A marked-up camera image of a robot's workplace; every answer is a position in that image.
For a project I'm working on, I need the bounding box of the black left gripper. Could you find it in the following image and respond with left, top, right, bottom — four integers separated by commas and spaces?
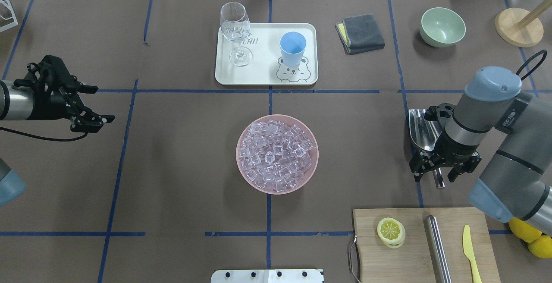
13, 55, 116, 133

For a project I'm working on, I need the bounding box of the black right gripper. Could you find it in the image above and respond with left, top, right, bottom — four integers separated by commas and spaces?
410, 103, 481, 183

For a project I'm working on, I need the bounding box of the steel ice scoop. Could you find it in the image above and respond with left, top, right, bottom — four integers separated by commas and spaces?
408, 109, 445, 189

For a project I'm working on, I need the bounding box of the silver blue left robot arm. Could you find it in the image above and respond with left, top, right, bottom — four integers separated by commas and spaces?
0, 55, 115, 138

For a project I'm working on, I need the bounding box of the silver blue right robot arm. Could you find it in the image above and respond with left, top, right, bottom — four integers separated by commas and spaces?
408, 66, 552, 235

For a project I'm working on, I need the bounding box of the clear ice cubes pile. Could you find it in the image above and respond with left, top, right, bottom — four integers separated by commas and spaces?
239, 119, 314, 192

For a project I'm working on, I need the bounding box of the wooden cup tree stand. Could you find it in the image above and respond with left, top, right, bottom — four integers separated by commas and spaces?
494, 0, 552, 48

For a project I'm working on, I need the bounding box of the light blue plastic cup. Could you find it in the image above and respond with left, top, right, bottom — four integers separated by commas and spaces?
279, 31, 306, 67

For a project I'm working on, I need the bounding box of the lemon half slice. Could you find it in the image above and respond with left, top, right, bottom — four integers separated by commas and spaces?
376, 217, 406, 249

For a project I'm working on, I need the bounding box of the yellow plastic knife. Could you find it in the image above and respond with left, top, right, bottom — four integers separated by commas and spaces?
462, 224, 482, 283

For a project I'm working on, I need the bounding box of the bamboo cutting board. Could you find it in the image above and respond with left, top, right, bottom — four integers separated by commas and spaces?
353, 207, 501, 283

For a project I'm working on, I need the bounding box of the steel rod tool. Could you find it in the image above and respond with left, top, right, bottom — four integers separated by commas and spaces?
424, 215, 452, 283

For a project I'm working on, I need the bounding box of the yellow lemon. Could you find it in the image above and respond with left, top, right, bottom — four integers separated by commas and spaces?
508, 217, 543, 243
527, 235, 552, 259

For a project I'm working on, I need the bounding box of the green ceramic bowl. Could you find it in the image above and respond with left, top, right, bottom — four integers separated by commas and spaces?
419, 7, 467, 48

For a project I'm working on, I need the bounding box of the folded grey yellow cloth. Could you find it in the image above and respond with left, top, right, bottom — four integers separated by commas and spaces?
335, 14, 385, 55

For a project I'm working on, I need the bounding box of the pink bowl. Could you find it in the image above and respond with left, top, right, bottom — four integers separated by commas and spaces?
236, 114, 319, 195

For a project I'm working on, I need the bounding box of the clear wine glass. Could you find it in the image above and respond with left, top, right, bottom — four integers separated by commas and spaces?
220, 2, 252, 67

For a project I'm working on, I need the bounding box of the white bear tray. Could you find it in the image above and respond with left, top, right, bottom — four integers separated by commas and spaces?
214, 23, 319, 86

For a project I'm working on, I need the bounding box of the white wire cup rack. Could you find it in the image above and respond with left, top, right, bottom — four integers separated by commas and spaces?
0, 0, 19, 32

